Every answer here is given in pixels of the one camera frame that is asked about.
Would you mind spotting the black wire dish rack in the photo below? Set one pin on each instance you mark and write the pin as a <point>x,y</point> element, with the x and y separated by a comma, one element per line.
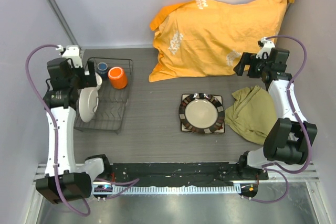
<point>112,102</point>

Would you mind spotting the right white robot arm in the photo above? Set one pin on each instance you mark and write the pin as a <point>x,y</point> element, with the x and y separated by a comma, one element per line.
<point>288,144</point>

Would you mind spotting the blue cup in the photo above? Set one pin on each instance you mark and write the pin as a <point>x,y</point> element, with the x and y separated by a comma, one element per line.
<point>102,70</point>

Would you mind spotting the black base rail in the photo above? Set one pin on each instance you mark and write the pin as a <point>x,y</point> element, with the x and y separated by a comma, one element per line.
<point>208,174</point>

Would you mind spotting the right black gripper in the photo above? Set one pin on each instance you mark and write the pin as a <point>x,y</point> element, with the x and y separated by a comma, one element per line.
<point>249,59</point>

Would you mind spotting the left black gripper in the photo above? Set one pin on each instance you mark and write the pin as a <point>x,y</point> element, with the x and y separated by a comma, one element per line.
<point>88,81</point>

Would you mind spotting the white cable duct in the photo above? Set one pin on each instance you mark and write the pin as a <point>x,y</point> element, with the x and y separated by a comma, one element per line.
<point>102,190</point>

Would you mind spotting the black rimmed round plate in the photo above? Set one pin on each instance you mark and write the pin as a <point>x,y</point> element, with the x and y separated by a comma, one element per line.
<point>201,113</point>

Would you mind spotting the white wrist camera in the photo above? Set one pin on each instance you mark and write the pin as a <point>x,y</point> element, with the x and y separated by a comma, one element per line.
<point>266,46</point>
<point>71,52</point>

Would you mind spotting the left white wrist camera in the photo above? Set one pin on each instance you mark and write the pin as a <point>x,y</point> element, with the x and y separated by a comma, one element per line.
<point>71,52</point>

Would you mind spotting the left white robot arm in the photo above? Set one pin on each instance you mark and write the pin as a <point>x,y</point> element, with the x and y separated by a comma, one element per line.
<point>63,180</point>

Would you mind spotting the square floral plate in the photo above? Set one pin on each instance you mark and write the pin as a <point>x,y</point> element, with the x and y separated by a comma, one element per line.
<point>221,100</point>

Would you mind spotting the olive green cloth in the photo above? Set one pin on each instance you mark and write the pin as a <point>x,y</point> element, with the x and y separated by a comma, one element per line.
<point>252,115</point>

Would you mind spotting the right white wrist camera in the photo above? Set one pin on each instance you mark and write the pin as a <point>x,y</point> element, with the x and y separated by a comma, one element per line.
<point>266,46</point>

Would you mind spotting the white round plate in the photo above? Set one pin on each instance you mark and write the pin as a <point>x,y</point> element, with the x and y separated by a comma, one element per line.
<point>88,103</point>

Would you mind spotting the orange pillowcase cloth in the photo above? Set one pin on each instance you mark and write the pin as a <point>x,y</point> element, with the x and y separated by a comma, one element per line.
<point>203,38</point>

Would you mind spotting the orange cup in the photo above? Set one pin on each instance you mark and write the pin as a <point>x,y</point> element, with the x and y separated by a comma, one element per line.
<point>118,77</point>

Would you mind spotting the white ribbed bowl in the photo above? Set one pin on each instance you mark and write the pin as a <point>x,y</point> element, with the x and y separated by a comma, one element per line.
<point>99,81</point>

